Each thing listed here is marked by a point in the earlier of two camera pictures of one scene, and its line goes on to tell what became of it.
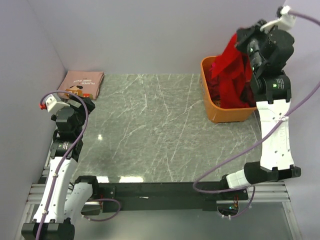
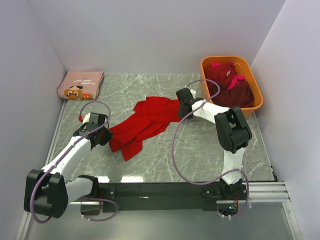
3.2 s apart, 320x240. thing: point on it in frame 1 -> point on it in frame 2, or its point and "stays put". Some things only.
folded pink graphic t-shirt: x=84 y=83 stays put
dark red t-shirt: x=247 y=92 stays put
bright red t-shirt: x=234 y=69 -> x=150 y=118
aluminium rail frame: x=271 y=192 stays put
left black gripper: x=81 y=109 -> x=107 y=137
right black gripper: x=244 y=33 -> x=181 y=114
